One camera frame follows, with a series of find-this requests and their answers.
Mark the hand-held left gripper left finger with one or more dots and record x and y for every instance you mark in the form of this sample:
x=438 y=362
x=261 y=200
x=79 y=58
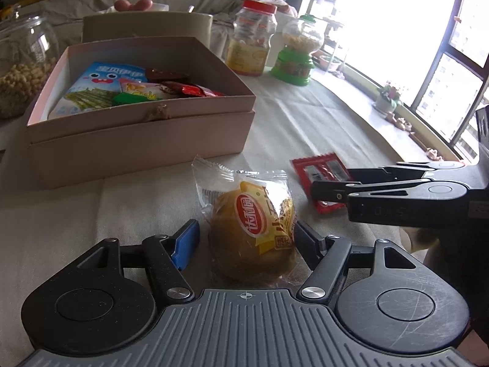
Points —
x=187 y=242

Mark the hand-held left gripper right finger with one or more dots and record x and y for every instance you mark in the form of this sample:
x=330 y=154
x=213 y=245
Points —
x=305 y=242

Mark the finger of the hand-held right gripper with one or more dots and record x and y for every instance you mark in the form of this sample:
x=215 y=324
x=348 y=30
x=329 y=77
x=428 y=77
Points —
x=389 y=172
x=382 y=189

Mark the bread bun packet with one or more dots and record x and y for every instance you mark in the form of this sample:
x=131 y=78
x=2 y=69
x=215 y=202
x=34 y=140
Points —
x=252 y=229

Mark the pink cardboard box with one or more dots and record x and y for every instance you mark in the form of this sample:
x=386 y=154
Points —
x=133 y=149

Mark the long red snack packet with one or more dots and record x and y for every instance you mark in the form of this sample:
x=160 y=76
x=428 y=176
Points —
x=191 y=90

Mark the green snack packet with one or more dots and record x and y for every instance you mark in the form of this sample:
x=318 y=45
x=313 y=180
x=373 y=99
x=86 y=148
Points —
x=131 y=98

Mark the orange yellow snack packet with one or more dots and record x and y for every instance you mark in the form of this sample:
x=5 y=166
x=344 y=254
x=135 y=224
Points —
x=139 y=88

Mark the maroon snack packet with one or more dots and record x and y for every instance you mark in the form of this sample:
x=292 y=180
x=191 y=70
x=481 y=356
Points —
x=166 y=73

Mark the blue white snack packet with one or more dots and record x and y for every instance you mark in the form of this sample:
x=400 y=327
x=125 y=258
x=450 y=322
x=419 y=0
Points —
x=91 y=91

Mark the person's right hand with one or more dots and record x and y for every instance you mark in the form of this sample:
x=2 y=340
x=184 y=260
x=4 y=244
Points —
x=420 y=239

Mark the potted flower plant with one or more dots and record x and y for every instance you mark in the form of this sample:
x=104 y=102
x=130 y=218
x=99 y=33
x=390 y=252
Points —
x=387 y=97

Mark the beige tablecloth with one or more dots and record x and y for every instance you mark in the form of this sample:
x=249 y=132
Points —
x=324 y=122

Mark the metal shoe rack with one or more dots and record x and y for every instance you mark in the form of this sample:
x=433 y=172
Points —
x=330 y=46

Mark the green gumball machine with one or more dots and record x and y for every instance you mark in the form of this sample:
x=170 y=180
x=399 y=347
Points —
x=296 y=61

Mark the plastic jar with red lid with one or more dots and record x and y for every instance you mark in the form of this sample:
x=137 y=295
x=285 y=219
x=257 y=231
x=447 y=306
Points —
x=250 y=42

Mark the pink white cloth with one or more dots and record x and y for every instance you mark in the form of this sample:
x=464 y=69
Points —
x=280 y=4

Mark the beige oval container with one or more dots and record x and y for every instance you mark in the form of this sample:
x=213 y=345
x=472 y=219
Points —
x=145 y=25

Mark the glass jar of nuts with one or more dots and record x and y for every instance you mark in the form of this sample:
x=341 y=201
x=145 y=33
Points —
x=23 y=68

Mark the brown egg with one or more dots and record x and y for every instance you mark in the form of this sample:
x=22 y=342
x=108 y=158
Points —
x=122 y=4
x=143 y=4

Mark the dark window frame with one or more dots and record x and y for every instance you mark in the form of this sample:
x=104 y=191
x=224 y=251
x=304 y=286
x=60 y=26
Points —
x=431 y=65

